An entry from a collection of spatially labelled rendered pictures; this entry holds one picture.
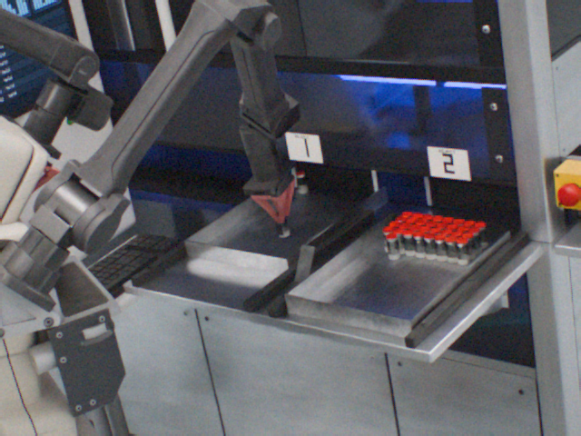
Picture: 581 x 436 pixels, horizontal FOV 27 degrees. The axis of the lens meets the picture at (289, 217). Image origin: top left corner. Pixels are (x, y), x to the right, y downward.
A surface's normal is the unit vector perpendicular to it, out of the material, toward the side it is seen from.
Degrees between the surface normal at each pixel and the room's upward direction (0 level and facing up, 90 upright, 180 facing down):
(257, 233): 0
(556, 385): 90
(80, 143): 90
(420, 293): 0
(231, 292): 0
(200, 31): 59
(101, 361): 90
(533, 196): 90
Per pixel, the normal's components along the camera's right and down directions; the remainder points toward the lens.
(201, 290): -0.17, -0.90
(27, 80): 0.82, 0.10
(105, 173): -0.23, -0.09
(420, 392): -0.60, 0.42
